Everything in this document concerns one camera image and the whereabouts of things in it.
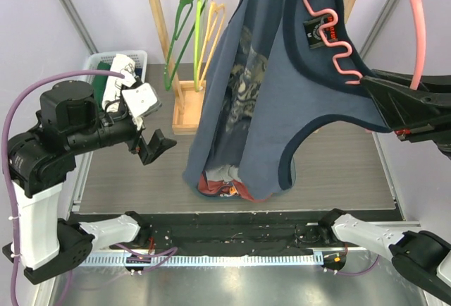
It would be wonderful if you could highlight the grey tank top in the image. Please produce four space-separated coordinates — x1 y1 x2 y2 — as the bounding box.
205 165 242 183

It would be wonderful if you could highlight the maroon graphic tank top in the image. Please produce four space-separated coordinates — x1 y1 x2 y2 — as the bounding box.
197 172 256 202

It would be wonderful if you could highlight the pink hanger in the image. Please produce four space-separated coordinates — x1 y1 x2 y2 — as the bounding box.
301 0 451 90

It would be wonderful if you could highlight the navy tank top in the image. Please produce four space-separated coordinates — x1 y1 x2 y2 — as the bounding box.
183 0 389 201

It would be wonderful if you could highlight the green plastic hanger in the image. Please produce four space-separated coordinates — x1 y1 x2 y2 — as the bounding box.
163 0 195 91

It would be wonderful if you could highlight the yellow hanger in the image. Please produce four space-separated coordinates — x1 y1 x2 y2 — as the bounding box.
199 0 226 91

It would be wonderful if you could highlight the lime green hanger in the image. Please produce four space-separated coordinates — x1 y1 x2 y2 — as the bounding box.
193 0 208 92

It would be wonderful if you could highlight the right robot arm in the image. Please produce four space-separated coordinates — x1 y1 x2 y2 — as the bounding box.
185 67 450 302

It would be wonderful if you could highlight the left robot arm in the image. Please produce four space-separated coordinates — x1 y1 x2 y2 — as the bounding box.
7 80 175 284

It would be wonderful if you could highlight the teal plastic tub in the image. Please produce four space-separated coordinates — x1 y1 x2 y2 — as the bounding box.
190 188 291 202

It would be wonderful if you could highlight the green folded shirt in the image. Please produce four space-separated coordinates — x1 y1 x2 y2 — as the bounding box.
92 61 111 109

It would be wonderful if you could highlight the wooden clothes rack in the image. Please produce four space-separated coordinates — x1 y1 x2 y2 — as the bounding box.
149 0 356 135

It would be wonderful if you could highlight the navy folded shirt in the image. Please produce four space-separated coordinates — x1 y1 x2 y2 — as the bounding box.
134 68 143 79

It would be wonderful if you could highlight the white plastic basket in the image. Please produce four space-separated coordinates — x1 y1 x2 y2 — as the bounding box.
84 50 148 82

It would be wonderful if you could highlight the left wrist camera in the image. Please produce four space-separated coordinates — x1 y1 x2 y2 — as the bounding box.
121 80 162 131

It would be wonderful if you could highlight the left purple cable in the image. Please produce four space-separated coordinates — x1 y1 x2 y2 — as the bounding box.
1 71 126 306

